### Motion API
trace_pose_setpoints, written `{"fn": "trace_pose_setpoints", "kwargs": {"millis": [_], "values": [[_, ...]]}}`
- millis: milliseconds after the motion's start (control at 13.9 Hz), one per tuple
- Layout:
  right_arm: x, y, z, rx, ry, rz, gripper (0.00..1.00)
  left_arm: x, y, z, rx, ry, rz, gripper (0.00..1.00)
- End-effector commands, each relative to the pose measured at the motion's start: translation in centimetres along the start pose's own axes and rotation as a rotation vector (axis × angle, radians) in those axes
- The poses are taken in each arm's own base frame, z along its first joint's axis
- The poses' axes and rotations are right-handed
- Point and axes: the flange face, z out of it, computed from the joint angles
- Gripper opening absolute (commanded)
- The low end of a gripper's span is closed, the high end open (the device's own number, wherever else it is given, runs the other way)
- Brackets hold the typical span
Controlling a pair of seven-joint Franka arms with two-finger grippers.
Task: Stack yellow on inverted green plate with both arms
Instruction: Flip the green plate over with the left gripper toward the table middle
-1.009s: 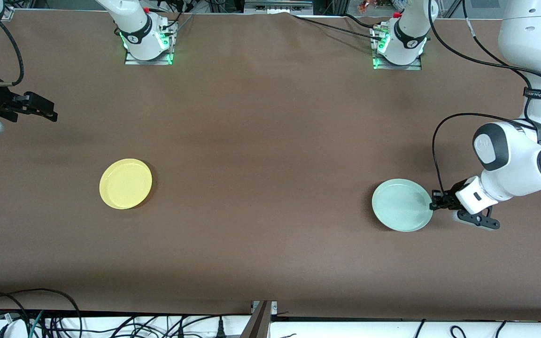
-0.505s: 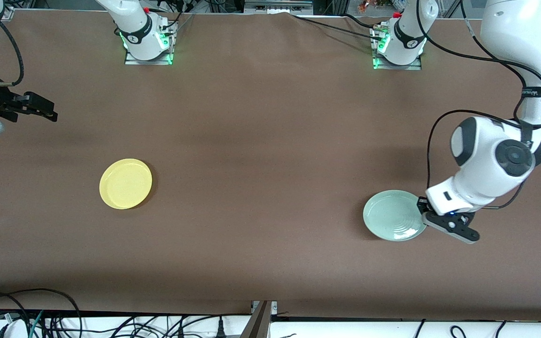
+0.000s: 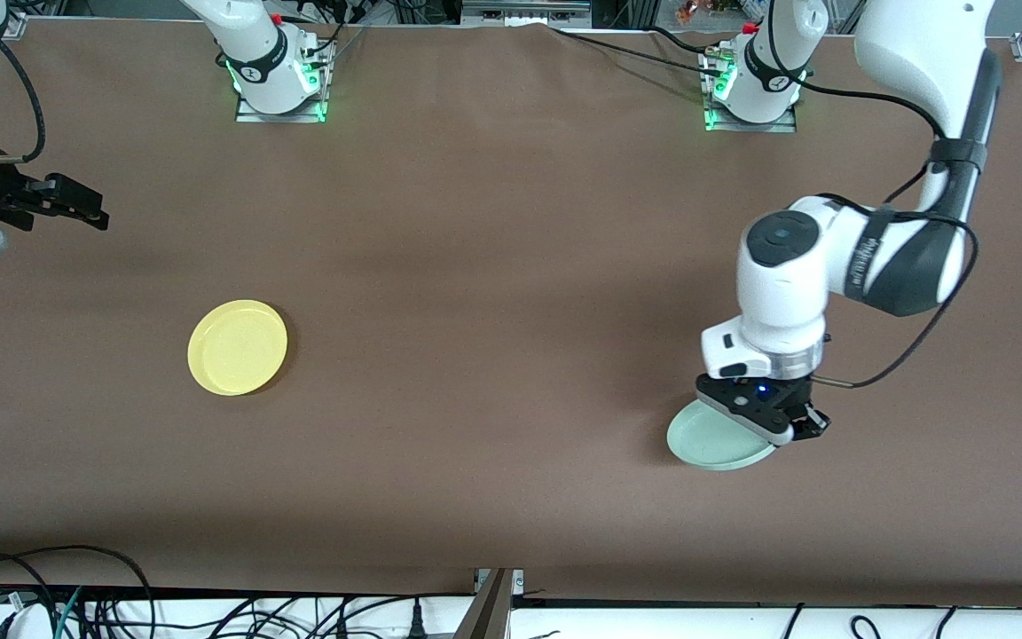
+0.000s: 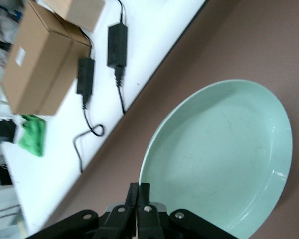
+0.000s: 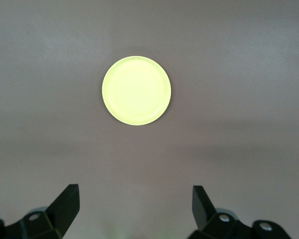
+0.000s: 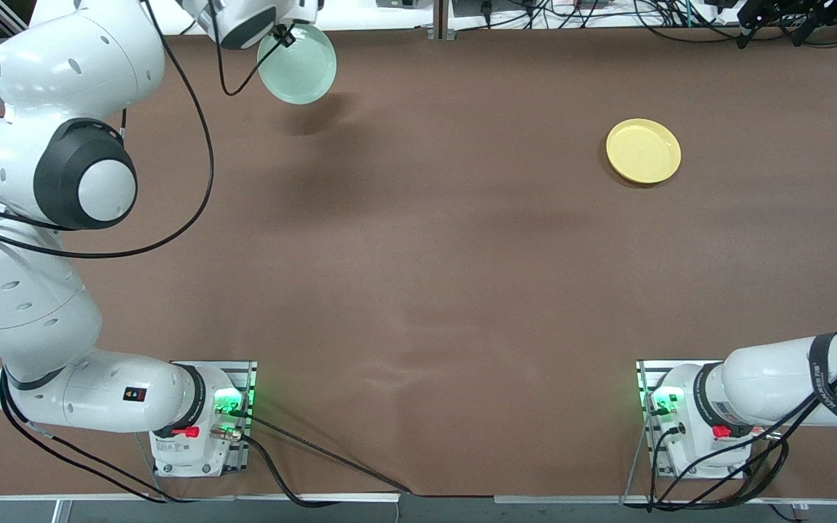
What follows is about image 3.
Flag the pale green plate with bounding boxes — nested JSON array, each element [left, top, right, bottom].
[[665, 396, 779, 472]]

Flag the yellow plate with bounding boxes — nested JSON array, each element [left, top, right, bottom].
[[187, 299, 288, 397]]

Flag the brown table cover sheet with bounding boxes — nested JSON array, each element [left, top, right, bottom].
[[0, 18, 1022, 597]]

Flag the aluminium profile bar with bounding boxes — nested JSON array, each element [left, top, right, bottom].
[[452, 568, 525, 639]]

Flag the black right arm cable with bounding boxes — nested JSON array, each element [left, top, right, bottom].
[[0, 13, 47, 166]]

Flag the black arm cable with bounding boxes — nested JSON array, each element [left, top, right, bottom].
[[0, 13, 47, 166], [766, 0, 982, 391]]

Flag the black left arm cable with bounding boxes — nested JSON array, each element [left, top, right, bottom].
[[766, 0, 982, 391]]

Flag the black looped cable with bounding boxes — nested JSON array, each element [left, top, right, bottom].
[[0, 545, 155, 639]]

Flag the short black cable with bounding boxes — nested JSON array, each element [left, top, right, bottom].
[[649, 24, 725, 56]]

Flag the long black cable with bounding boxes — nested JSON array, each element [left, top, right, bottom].
[[549, 27, 718, 75]]

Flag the green cable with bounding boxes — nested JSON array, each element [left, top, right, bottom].
[[53, 588, 84, 639]]

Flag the aluminium frame rail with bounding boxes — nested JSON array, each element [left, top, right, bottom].
[[460, 0, 594, 29]]

